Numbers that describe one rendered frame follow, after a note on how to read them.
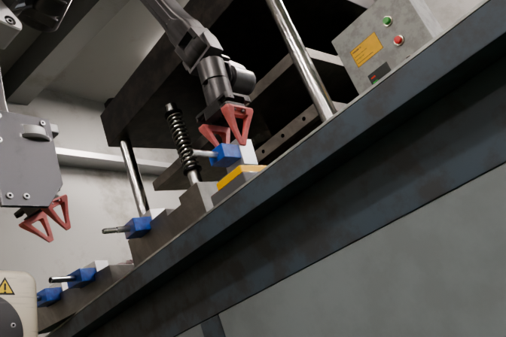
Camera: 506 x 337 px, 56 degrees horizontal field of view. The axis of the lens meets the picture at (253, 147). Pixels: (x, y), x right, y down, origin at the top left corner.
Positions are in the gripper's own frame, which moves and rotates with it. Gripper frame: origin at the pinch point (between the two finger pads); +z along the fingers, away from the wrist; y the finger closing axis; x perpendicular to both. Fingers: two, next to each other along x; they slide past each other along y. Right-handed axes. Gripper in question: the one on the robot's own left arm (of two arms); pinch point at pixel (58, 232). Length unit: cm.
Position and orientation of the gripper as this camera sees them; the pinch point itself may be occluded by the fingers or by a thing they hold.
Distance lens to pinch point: 119.8
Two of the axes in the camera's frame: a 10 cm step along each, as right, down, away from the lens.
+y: -7.5, 4.9, 4.5
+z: 5.6, 8.3, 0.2
